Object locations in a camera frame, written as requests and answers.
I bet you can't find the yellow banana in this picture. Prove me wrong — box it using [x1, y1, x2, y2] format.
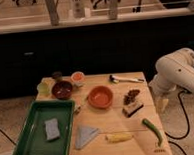
[106, 133, 133, 143]

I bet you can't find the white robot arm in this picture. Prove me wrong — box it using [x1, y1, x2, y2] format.
[148, 48, 194, 114]

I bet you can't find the red bowl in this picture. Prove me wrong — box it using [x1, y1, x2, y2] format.
[87, 86, 113, 109]

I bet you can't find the dark maroon bowl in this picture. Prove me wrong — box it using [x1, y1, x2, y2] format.
[51, 80, 73, 100]

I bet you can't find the green chili pepper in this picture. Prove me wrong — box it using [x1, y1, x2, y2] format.
[142, 119, 163, 147]

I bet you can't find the brown grape bunch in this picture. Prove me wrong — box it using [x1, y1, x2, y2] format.
[123, 89, 140, 105]

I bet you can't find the grey folded cloth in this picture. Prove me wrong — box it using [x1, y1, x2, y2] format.
[75, 125, 99, 150]

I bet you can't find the small metal spoon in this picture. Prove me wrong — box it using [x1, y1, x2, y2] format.
[74, 97, 88, 115]

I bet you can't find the orange filled white cup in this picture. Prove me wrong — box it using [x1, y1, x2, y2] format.
[70, 71, 85, 87]

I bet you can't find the dark small cup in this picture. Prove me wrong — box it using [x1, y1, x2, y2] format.
[51, 72, 63, 82]

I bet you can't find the grey blue sponge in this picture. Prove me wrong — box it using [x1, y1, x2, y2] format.
[44, 118, 60, 141]

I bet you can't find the light green cup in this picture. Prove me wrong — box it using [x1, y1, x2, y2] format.
[37, 82, 50, 96]

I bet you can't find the green plastic tray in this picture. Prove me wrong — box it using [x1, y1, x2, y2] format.
[13, 100, 74, 155]

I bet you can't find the black power cable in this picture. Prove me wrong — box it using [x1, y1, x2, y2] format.
[162, 89, 194, 155]

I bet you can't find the white handled brush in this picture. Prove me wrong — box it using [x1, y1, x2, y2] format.
[109, 75, 145, 83]

